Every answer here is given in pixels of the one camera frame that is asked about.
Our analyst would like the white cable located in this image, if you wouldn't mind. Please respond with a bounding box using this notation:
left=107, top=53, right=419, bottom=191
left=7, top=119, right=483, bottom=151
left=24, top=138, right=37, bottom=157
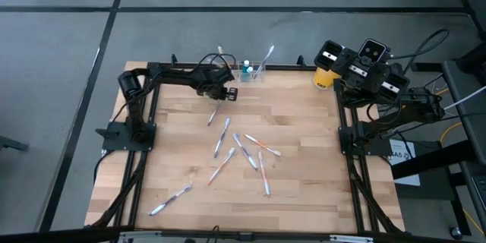
left=443, top=84, right=486, bottom=112

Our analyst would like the yellow canister white lid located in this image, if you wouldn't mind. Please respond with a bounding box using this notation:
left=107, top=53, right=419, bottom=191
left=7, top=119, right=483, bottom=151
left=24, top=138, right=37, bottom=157
left=311, top=66, right=342, bottom=91

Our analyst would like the yellow cable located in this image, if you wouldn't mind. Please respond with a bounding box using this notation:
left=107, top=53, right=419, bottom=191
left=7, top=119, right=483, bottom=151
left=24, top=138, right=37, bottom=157
left=439, top=120, right=463, bottom=146

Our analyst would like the white paper sheet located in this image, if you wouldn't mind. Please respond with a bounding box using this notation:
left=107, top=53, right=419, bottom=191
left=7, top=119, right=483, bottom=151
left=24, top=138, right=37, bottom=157
left=387, top=138, right=421, bottom=188

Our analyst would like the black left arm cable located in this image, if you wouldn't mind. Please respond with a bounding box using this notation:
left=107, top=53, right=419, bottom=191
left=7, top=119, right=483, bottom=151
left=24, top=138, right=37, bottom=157
left=191, top=52, right=237, bottom=71

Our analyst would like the black stand foot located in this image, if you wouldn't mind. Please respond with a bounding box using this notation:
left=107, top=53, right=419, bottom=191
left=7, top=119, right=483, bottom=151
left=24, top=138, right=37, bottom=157
left=0, top=134, right=30, bottom=153

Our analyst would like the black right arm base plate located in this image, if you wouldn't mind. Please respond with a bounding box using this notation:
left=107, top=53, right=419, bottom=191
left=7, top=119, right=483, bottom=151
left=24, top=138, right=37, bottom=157
left=337, top=125, right=394, bottom=157

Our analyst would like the clear acrylic organizer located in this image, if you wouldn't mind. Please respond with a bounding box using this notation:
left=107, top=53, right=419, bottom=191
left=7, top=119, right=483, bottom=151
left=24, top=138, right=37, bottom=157
left=227, top=62, right=267, bottom=84

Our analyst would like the black cable bundle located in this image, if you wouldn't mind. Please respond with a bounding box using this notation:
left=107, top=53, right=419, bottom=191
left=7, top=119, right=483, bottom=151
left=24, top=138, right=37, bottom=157
left=90, top=150, right=150, bottom=229
left=347, top=154, right=404, bottom=235

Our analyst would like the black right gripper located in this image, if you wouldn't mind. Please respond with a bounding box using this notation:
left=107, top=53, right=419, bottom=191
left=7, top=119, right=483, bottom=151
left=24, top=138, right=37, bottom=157
left=314, top=39, right=411, bottom=104

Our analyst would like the teal mouthwash bottle white cap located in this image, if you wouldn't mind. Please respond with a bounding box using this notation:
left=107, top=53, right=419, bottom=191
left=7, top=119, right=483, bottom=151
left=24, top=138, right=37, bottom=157
left=241, top=58, right=255, bottom=83

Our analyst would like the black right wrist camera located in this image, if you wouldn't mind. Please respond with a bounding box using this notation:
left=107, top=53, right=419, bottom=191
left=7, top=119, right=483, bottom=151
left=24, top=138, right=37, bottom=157
left=358, top=37, right=387, bottom=65

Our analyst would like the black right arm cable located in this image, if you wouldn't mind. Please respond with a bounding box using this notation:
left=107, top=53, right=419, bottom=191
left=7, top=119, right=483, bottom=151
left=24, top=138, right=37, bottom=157
left=389, top=27, right=452, bottom=75

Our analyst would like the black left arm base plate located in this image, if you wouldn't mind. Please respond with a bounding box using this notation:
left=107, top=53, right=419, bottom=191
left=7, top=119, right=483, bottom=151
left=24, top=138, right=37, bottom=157
left=100, top=120, right=157, bottom=152

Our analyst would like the purple white toothbrush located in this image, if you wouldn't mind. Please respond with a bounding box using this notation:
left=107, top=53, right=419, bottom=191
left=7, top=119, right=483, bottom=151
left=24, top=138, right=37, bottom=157
left=254, top=44, right=276, bottom=81
left=213, top=116, right=232, bottom=159
left=207, top=99, right=224, bottom=127
left=148, top=181, right=194, bottom=217
left=232, top=132, right=259, bottom=172

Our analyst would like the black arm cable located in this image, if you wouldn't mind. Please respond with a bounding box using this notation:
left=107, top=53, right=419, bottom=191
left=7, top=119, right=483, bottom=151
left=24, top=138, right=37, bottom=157
left=191, top=52, right=237, bottom=71
left=389, top=27, right=452, bottom=75

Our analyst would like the silver bracket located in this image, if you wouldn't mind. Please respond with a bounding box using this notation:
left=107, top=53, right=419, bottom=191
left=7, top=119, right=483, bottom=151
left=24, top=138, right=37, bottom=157
left=328, top=234, right=376, bottom=243

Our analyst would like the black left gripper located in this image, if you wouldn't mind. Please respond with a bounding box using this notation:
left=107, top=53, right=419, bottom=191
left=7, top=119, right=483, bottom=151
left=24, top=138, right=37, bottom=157
left=194, top=65, right=239, bottom=102

